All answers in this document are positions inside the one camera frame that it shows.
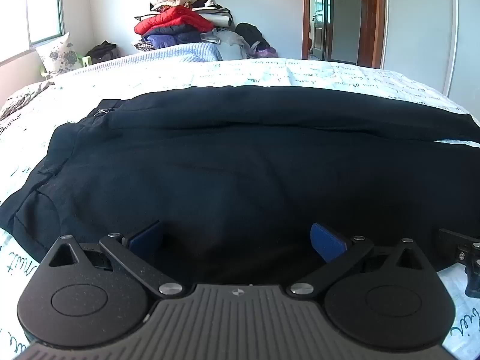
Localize navy puffer jacket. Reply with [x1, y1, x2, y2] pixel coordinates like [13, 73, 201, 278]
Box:
[141, 24, 215, 50]

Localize white folded clothes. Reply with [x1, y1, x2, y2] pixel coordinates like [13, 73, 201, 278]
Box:
[150, 0, 233, 29]

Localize wooden door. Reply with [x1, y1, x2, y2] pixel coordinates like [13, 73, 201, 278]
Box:
[301, 0, 388, 70]

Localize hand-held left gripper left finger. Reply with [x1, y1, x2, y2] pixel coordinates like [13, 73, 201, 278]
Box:
[44, 220, 185, 301]

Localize white printed quilt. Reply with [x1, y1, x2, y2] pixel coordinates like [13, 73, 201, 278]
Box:
[0, 57, 480, 360]

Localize green plastic stool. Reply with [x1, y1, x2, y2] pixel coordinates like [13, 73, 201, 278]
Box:
[40, 55, 93, 79]

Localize floral pillow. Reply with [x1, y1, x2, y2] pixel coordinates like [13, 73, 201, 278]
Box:
[35, 31, 84, 77]

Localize grey garment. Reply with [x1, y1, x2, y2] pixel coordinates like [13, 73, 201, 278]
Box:
[200, 29, 253, 61]

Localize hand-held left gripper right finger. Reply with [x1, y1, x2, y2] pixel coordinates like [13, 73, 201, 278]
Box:
[286, 223, 426, 298]

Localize light blue blanket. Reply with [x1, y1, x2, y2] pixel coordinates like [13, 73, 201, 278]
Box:
[144, 41, 224, 63]

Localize red puffer jacket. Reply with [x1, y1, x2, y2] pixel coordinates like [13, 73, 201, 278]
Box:
[134, 6, 215, 37]

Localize white wardrobe with flower decals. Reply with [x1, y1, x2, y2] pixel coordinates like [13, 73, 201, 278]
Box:
[382, 0, 480, 110]

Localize black duffel bag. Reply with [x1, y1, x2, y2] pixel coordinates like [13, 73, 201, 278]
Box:
[85, 40, 119, 64]

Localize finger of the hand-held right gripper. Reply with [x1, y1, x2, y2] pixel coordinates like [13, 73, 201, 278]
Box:
[438, 227, 480, 299]

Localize window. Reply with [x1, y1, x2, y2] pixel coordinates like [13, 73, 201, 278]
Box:
[0, 0, 64, 65]

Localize patterned bed sheet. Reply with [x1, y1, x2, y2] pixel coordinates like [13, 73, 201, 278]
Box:
[0, 80, 55, 121]

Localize black backpack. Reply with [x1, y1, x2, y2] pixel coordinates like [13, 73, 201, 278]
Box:
[234, 22, 272, 52]

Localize black pants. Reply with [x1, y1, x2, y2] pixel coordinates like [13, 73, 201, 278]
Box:
[0, 84, 480, 284]

